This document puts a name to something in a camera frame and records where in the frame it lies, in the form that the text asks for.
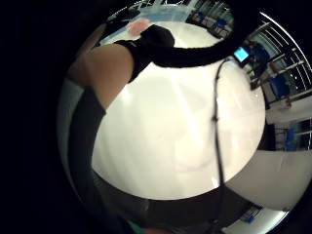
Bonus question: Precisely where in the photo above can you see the blue chair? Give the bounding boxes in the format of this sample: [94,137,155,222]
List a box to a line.
[251,41,271,64]
[284,127,299,151]
[268,75,293,100]

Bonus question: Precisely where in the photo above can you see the black cable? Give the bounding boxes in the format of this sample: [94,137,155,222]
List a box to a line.
[210,58,237,234]

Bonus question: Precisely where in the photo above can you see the pink flat object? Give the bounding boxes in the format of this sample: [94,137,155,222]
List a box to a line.
[126,18,151,37]

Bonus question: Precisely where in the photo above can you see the small blue box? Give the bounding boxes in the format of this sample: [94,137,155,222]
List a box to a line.
[242,206,261,224]

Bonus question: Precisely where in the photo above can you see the pale blue sheet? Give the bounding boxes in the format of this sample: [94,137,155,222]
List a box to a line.
[139,4,193,23]

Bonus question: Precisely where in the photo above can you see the monitor with blue screen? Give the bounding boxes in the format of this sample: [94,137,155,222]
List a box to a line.
[233,46,251,63]

